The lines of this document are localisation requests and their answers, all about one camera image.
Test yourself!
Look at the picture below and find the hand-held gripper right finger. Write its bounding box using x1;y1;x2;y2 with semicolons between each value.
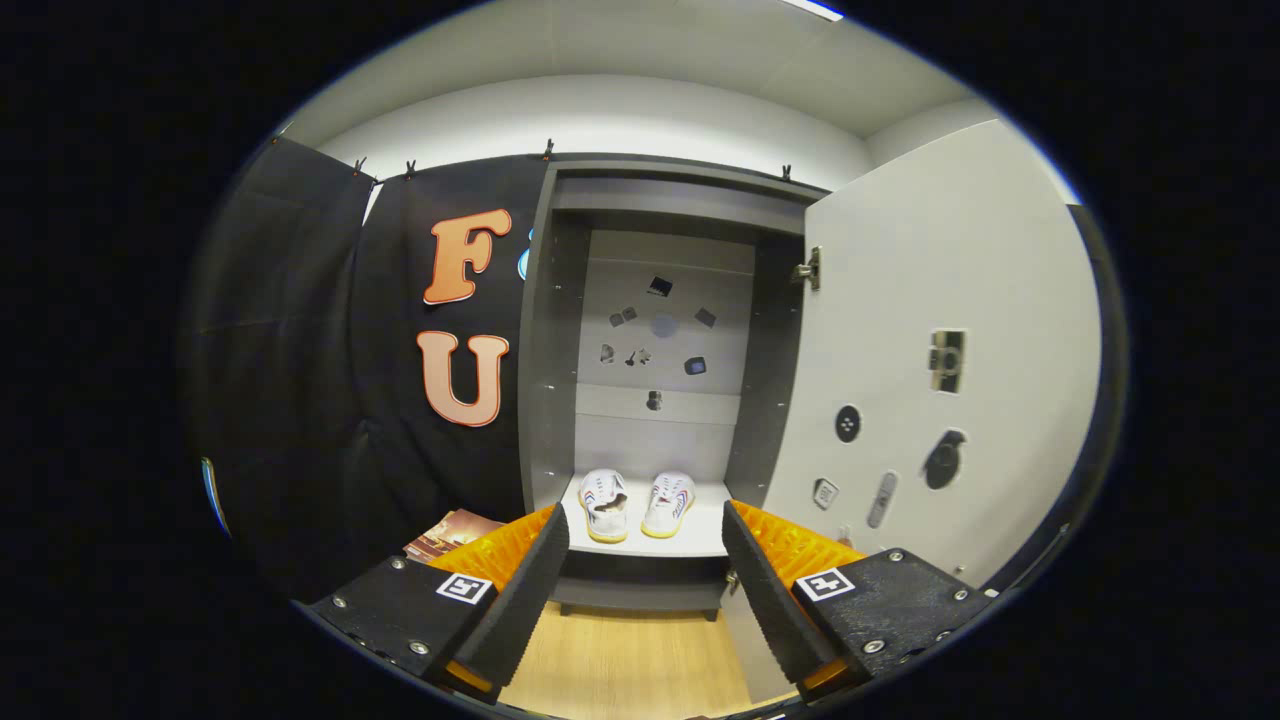
721;499;999;701

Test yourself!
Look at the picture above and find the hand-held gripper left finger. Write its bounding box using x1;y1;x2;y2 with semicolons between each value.
308;502;571;701

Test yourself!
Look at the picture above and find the white striped shoe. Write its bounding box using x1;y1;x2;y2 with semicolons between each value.
640;471;697;540
578;468;631;545

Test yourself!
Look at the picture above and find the beige shoe cabinet door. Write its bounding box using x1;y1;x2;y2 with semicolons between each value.
720;118;1107;707

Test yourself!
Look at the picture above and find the brown book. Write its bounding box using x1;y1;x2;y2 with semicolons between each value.
404;508;507;567

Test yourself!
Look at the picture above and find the black backdrop cloth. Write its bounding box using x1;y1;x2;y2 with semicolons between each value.
183;134;553;603

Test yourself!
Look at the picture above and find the row of black cloth clips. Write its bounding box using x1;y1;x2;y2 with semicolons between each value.
268;136;796;183

